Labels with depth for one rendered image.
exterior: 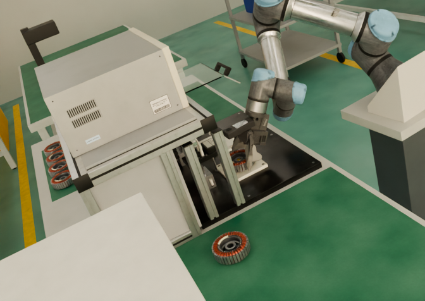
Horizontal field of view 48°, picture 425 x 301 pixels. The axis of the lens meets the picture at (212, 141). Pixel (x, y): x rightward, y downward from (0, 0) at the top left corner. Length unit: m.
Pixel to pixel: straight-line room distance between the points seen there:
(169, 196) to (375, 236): 0.60
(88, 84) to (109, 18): 5.53
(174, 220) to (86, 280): 0.72
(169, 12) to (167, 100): 5.68
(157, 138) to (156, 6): 5.76
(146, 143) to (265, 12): 0.76
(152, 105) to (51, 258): 0.70
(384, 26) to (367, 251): 0.85
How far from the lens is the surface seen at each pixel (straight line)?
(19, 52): 6.89
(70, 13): 6.86
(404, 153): 2.01
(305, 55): 4.35
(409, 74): 1.85
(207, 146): 1.68
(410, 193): 2.12
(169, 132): 1.40
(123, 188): 1.43
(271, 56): 1.89
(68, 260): 0.91
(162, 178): 1.45
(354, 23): 1.88
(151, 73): 1.47
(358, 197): 1.55
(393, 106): 1.89
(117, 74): 1.44
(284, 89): 1.68
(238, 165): 1.73
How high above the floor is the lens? 1.69
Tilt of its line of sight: 27 degrees down
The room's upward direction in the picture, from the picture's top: 19 degrees counter-clockwise
